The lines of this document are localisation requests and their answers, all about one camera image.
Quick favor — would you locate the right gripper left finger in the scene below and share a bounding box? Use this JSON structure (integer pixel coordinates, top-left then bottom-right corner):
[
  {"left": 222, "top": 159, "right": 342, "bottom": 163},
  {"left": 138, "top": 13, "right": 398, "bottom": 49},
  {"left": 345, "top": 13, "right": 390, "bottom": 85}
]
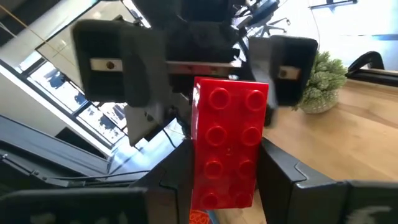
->
[{"left": 0, "top": 139, "right": 196, "bottom": 224}]

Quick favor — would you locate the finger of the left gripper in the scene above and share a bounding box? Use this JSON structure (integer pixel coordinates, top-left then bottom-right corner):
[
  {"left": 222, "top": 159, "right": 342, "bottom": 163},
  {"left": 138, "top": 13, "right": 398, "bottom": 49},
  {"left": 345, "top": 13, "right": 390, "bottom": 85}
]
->
[
  {"left": 248, "top": 34, "right": 320, "bottom": 129},
  {"left": 71, "top": 18, "right": 171, "bottom": 109}
]

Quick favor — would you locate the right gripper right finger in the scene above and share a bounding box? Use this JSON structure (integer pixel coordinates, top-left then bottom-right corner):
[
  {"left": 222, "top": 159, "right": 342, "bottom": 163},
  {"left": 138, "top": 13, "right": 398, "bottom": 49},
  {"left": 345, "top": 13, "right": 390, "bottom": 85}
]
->
[{"left": 256, "top": 138, "right": 398, "bottom": 224}]

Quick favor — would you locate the red toy brick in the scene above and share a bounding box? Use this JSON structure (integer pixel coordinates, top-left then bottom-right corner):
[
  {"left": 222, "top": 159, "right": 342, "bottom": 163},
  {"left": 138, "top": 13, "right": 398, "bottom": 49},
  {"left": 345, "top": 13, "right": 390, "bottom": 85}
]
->
[{"left": 190, "top": 77, "right": 270, "bottom": 211}]

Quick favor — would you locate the orange toy brick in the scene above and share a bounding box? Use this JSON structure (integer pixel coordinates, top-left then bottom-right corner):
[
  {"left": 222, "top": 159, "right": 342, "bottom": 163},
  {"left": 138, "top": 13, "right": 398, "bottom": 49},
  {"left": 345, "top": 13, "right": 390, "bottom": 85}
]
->
[{"left": 188, "top": 209, "right": 213, "bottom": 224}]

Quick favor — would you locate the blue office chair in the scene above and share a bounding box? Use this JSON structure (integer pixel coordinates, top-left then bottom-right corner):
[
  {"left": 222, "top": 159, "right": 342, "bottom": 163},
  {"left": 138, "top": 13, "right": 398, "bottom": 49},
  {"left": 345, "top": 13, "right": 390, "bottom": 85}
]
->
[{"left": 245, "top": 0, "right": 292, "bottom": 38}]

